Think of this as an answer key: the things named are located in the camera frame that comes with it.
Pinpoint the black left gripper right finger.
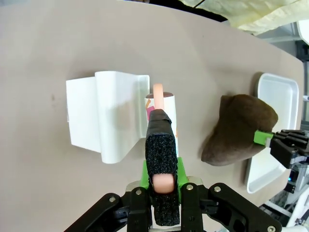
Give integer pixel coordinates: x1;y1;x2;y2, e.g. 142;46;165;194
177;156;283;232

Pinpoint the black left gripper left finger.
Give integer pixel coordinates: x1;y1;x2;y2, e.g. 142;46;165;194
64;159;153;232

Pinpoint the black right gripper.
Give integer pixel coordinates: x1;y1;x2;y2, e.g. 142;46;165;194
253;130;309;194

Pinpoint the dark brown cloth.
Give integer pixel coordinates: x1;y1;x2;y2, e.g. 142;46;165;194
200;94;279;167

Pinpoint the pink handled lint roller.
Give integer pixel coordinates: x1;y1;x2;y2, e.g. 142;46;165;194
144;83;182;228

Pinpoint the silver metal tray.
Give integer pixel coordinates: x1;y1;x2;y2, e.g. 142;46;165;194
245;72;300;194

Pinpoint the white folded plastic stand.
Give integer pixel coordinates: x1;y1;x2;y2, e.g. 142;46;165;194
66;70;151;164

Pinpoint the person torso in yellow shirt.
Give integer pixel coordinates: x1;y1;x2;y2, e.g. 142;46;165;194
149;0;309;34

